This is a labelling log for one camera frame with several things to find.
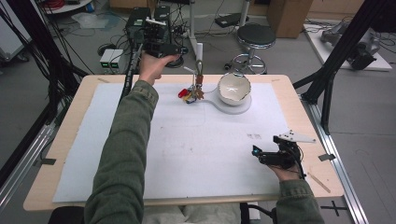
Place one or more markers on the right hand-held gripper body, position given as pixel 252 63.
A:
pixel 283 157

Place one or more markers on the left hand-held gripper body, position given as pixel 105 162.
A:
pixel 158 46

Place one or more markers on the bunch of coloured key tags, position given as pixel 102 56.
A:
pixel 183 93

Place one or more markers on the person's right hand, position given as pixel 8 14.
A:
pixel 286 174

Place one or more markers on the person's left hand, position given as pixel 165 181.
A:
pixel 152 68

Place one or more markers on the white desk leg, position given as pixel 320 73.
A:
pixel 192 28

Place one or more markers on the white power supply unit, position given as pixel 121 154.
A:
pixel 106 59
pixel 116 59

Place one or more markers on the thin wooden stick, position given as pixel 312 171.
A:
pixel 319 183

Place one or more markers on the white table mat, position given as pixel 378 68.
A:
pixel 202 149

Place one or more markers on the black flat box on floor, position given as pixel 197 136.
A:
pixel 230 20

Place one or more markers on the white bowl with silver rim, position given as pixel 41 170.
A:
pixel 233 90

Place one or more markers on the black round stool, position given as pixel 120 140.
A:
pixel 256 34

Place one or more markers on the person's light trousers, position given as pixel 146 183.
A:
pixel 193 214

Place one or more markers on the white round table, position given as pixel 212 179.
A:
pixel 71 6

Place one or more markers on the brown wooden cabinet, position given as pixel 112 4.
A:
pixel 289 17

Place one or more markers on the grey machine on board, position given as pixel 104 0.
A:
pixel 361 49

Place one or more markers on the white floor board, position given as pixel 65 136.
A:
pixel 383 63

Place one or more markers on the black chair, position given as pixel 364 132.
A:
pixel 65 216

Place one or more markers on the aluminium rail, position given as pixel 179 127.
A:
pixel 21 168
pixel 339 168

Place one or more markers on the white metal post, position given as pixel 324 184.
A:
pixel 244 12

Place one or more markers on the black metal frame strut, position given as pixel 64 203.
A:
pixel 339 49

